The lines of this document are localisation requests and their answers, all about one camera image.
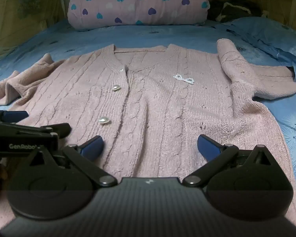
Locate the pink knitted cardigan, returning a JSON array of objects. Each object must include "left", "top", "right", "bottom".
[{"left": 0, "top": 39, "right": 296, "bottom": 230}]

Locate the pink heart-print pillow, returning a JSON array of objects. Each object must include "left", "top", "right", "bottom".
[{"left": 67, "top": 0, "right": 211, "bottom": 32}]

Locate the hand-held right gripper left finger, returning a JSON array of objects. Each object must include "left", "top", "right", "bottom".
[{"left": 25, "top": 135, "right": 118, "bottom": 187}]

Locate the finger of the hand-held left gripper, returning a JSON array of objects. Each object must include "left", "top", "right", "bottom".
[
  {"left": 0, "top": 108, "right": 29, "bottom": 124},
  {"left": 40, "top": 122, "right": 72, "bottom": 139}
]

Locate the blue floral bedsheet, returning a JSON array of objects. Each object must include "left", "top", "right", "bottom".
[{"left": 0, "top": 17, "right": 296, "bottom": 203}]

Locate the dark cloth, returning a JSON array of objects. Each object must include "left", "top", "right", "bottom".
[{"left": 207, "top": 0, "right": 264, "bottom": 23}]

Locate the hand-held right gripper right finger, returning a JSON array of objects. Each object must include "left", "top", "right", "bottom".
[{"left": 182, "top": 134, "right": 277, "bottom": 187}]

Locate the blue folded blanket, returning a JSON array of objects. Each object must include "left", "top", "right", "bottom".
[{"left": 224, "top": 17, "right": 296, "bottom": 82}]

